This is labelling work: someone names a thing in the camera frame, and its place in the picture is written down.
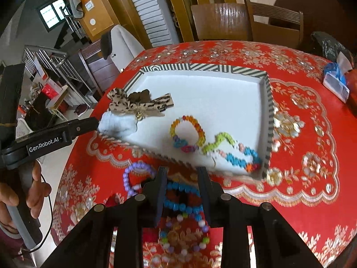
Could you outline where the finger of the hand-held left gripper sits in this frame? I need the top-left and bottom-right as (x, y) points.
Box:
(68, 117), (100, 136)

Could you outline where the small side table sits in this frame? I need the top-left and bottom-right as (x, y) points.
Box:
(45, 86), (70, 121)

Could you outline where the orange plastic bag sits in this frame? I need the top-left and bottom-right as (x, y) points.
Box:
(344, 68), (357, 104)

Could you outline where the metal stair railing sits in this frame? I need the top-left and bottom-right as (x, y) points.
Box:
(22, 45), (92, 107)

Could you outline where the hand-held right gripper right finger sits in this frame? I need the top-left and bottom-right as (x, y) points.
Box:
(197, 167), (315, 268)

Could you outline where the white coat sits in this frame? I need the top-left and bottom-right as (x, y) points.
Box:
(101, 25), (145, 73)

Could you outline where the purple bead bracelet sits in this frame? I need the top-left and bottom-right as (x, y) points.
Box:
(123, 161), (157, 197)

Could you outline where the orange bead bracelet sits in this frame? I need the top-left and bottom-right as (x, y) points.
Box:
(170, 115), (207, 153)

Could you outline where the multicolour bead bracelet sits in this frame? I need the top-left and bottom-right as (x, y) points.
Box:
(159, 214), (210, 254)

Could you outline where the dark wooden chair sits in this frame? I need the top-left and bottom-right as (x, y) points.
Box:
(78, 40), (121, 101)

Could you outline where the striped white tray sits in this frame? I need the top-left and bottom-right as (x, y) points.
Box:
(96, 64), (275, 180)

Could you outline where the leopard print bow hair clip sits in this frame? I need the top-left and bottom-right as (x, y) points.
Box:
(107, 88), (132, 115)

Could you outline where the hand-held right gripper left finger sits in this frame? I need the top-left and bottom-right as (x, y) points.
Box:
(56, 166), (169, 268)

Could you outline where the black cable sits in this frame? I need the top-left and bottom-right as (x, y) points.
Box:
(17, 173), (54, 254)

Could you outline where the green blue bead bracelet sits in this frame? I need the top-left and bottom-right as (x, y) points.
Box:
(201, 132), (263, 173)

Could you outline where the white slatted panel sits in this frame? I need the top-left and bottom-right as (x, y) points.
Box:
(123, 0), (173, 48)

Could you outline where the white fluffy scrunchie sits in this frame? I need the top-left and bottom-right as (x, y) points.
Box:
(99, 110), (138, 138)

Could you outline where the person's left forearm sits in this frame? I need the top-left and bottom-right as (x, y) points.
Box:
(0, 223), (27, 259)

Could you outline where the round dark wooden tabletop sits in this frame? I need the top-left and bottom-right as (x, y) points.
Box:
(275, 0), (357, 53)

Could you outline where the window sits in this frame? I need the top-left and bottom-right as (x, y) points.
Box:
(36, 0), (69, 32)

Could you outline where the dark cloth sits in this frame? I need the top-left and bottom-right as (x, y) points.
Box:
(101, 32), (114, 60)

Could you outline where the blue tissue pack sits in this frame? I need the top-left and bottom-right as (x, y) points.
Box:
(323, 52), (354, 102)

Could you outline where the grey hanging cloth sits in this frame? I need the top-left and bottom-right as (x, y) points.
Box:
(65, 0), (84, 19)

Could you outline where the red floral tablecloth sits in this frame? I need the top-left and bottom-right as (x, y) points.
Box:
(52, 40), (357, 268)

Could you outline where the person's left hand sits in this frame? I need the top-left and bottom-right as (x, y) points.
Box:
(0, 160), (52, 229)

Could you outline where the black plastic bag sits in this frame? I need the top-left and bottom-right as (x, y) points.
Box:
(311, 31), (355, 63)

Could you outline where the leopard print hair bow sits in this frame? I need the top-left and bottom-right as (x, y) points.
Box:
(125, 89), (175, 121)

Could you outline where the red box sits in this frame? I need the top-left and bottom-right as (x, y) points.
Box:
(42, 85), (57, 99)

